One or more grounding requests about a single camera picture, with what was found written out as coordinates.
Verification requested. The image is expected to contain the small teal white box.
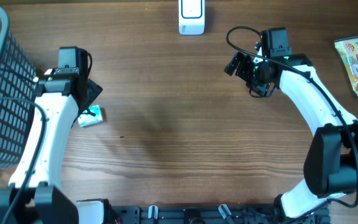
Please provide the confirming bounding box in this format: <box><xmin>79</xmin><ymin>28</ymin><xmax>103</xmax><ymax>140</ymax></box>
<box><xmin>77</xmin><ymin>105</ymin><xmax>104</xmax><ymax>127</ymax></box>

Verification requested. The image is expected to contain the white barcode scanner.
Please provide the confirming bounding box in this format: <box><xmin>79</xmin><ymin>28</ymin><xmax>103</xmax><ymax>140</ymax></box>
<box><xmin>178</xmin><ymin>0</ymin><xmax>205</xmax><ymax>35</ymax></box>

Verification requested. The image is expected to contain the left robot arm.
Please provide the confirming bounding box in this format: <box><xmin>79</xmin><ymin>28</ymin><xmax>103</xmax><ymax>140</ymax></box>
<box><xmin>0</xmin><ymin>47</ymin><xmax>102</xmax><ymax>223</ymax></box>

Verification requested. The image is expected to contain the black camera cable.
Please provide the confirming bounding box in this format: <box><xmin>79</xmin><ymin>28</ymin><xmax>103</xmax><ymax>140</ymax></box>
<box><xmin>226</xmin><ymin>26</ymin><xmax>358</xmax><ymax>218</ymax></box>
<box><xmin>0</xmin><ymin>51</ymin><xmax>93</xmax><ymax>224</ymax></box>

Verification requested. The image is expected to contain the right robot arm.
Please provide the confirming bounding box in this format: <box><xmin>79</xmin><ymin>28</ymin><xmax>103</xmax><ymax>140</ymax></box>
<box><xmin>224</xmin><ymin>27</ymin><xmax>358</xmax><ymax>223</ymax></box>

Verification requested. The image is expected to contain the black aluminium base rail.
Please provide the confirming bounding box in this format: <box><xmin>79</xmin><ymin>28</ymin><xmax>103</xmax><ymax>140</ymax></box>
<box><xmin>110</xmin><ymin>203</ymin><xmax>331</xmax><ymax>224</ymax></box>

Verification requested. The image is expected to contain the left black camera cable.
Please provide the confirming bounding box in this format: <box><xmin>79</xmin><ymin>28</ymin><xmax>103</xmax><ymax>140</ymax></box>
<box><xmin>0</xmin><ymin>51</ymin><xmax>93</xmax><ymax>224</ymax></box>

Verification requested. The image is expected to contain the right black camera cable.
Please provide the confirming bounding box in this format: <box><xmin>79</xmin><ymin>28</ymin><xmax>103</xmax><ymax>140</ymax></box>
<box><xmin>226</xmin><ymin>26</ymin><xmax>358</xmax><ymax>218</ymax></box>

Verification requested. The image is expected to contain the dark grey plastic shopping basket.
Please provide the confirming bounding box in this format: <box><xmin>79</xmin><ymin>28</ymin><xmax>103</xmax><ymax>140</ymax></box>
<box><xmin>0</xmin><ymin>7</ymin><xmax>36</xmax><ymax>169</ymax></box>

